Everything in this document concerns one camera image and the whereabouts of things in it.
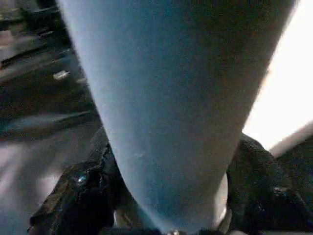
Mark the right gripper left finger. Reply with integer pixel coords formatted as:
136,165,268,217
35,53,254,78
28,132,139,235

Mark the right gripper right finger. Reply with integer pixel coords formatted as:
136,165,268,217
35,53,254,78
226,133,313,235

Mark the white plastic table top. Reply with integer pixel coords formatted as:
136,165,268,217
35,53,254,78
113,0,313,233

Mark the white plastic table leg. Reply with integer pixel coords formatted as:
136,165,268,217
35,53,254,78
57,0,301,233

